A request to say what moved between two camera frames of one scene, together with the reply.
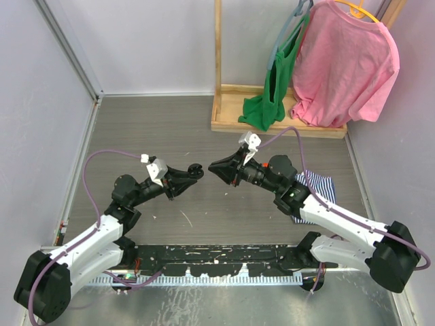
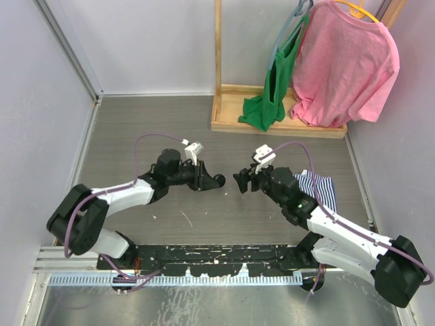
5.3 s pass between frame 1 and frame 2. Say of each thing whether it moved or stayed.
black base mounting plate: stayed
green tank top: stayed
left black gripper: moved
